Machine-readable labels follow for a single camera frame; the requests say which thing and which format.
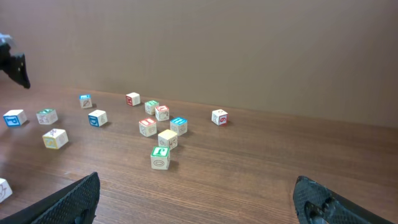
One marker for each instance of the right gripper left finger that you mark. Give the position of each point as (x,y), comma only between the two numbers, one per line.
(74,204)

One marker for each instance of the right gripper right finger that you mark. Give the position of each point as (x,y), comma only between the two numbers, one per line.
(315,203)

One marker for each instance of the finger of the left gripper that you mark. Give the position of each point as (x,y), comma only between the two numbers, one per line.
(14,66)

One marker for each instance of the plain block blue P side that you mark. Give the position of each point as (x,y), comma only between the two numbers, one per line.
(14,118)

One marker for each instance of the plain block red-blue side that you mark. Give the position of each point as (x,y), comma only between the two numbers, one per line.
(5,190)

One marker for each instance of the yellow top block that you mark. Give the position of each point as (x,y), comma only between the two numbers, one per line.
(168,138)

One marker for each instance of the green Z block left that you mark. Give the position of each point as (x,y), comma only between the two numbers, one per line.
(47,116)

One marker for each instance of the green z block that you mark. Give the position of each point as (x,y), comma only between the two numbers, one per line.
(150,106)
(47,116)

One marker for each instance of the plain block yellow side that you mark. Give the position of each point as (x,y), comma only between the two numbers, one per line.
(55,138)

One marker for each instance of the blue 1 block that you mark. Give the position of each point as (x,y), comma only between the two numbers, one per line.
(85,101)

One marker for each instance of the green J block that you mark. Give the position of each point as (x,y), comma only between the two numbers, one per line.
(160,158)

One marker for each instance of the red I block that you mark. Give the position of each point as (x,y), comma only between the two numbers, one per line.
(147,127)

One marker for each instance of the red-sided plain top block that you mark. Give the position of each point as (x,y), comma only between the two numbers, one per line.
(133,99)

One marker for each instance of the green Z block upper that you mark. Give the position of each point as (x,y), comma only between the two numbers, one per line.
(150,106)

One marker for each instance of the red A block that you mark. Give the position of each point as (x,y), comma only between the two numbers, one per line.
(162,113)

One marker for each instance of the plain block far right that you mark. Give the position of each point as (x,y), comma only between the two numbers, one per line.
(219,117)

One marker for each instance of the blue H block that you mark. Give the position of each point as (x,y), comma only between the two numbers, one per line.
(179,125)

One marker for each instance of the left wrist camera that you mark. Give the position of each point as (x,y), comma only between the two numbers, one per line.
(6,38)

